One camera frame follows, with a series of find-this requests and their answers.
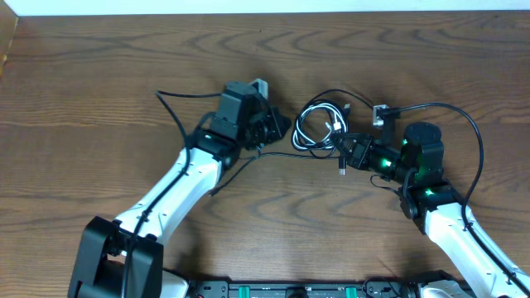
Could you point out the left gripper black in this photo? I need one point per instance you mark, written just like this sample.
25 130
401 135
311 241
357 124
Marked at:
267 125

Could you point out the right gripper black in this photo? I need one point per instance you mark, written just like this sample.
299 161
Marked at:
357 150

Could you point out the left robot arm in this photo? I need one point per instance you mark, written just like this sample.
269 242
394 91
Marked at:
123 257

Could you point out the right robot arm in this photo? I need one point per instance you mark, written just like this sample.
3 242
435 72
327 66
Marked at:
435 206

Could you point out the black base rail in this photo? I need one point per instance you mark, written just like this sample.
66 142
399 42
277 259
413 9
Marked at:
429 284

